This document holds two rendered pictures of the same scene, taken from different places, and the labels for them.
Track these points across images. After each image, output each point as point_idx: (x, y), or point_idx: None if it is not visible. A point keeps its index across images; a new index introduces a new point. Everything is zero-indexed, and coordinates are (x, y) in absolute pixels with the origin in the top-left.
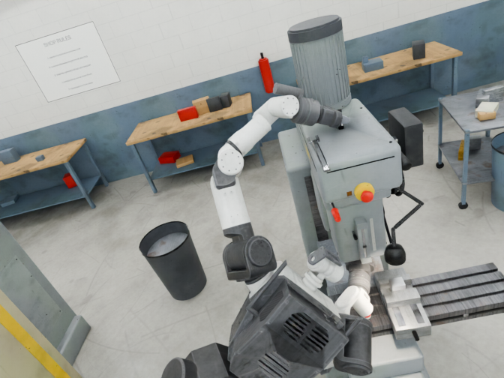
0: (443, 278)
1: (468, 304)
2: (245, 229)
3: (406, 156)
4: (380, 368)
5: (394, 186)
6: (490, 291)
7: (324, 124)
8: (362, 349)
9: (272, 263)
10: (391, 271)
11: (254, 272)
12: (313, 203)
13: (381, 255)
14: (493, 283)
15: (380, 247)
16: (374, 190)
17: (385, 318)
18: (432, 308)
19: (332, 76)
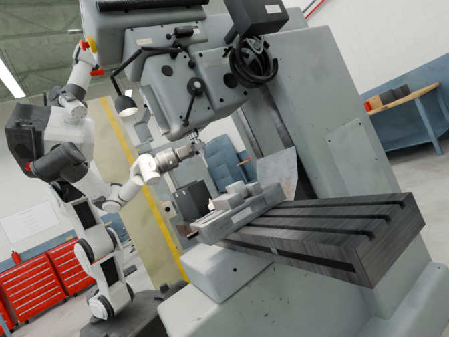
0: (310, 204)
1: (279, 233)
2: (67, 86)
3: (233, 21)
4: (190, 270)
5: (94, 30)
6: (327, 226)
7: None
8: (41, 157)
9: (55, 100)
10: (266, 185)
11: (47, 103)
12: (238, 116)
13: (320, 186)
14: (351, 218)
15: (170, 119)
16: (95, 41)
17: None
18: (251, 227)
19: None
